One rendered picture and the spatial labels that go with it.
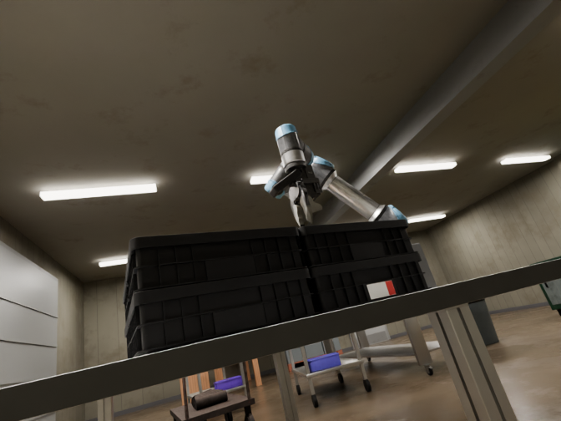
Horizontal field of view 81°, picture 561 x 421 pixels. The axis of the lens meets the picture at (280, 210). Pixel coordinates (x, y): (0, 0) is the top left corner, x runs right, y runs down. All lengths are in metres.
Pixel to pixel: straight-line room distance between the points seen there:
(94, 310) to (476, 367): 8.13
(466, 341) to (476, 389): 0.08
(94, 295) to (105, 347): 1.17
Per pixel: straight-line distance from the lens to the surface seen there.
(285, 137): 1.09
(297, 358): 7.61
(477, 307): 5.20
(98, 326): 8.46
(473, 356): 0.79
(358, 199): 1.53
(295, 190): 1.01
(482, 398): 0.79
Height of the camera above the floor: 0.68
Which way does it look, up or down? 21 degrees up
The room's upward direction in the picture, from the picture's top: 14 degrees counter-clockwise
